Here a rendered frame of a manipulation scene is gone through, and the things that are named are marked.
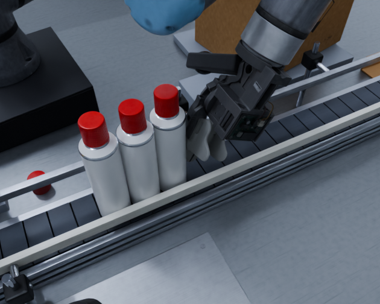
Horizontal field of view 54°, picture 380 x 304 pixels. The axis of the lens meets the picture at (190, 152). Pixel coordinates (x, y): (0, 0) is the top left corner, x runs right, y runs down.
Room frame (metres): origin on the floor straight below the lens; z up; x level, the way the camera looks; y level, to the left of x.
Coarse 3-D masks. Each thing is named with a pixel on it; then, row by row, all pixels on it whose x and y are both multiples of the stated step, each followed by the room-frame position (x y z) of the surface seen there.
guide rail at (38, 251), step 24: (336, 120) 0.50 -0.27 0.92; (360, 120) 0.51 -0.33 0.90; (288, 144) 0.44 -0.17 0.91; (240, 168) 0.39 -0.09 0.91; (168, 192) 0.33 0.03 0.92; (192, 192) 0.35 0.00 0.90; (120, 216) 0.29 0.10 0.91; (48, 240) 0.25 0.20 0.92; (72, 240) 0.26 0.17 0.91; (0, 264) 0.21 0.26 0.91; (24, 264) 0.22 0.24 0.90
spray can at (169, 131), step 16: (160, 96) 0.37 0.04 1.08; (176, 96) 0.37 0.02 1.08; (160, 112) 0.36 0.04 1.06; (176, 112) 0.37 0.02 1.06; (160, 128) 0.35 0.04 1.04; (176, 128) 0.36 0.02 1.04; (160, 144) 0.35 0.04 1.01; (176, 144) 0.36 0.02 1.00; (160, 160) 0.36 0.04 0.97; (176, 160) 0.35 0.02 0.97; (160, 176) 0.36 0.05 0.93; (176, 176) 0.35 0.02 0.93
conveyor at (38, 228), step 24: (360, 96) 0.60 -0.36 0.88; (288, 120) 0.53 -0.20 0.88; (312, 120) 0.53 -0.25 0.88; (240, 144) 0.47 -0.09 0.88; (264, 144) 0.47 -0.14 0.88; (312, 144) 0.47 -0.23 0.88; (192, 168) 0.41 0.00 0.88; (216, 168) 0.41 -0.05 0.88; (48, 216) 0.32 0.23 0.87; (72, 216) 0.31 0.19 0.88; (96, 216) 0.31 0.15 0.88; (144, 216) 0.31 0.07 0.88; (0, 240) 0.27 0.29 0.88; (24, 240) 0.27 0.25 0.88
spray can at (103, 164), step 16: (96, 112) 0.34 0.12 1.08; (80, 128) 0.31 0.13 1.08; (96, 128) 0.31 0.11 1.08; (80, 144) 0.32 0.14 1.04; (96, 144) 0.31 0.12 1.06; (112, 144) 0.32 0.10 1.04; (96, 160) 0.30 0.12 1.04; (112, 160) 0.31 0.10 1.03; (96, 176) 0.30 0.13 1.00; (112, 176) 0.30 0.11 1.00; (96, 192) 0.30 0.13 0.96; (112, 192) 0.30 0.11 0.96; (128, 192) 0.33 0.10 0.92; (112, 208) 0.30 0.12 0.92
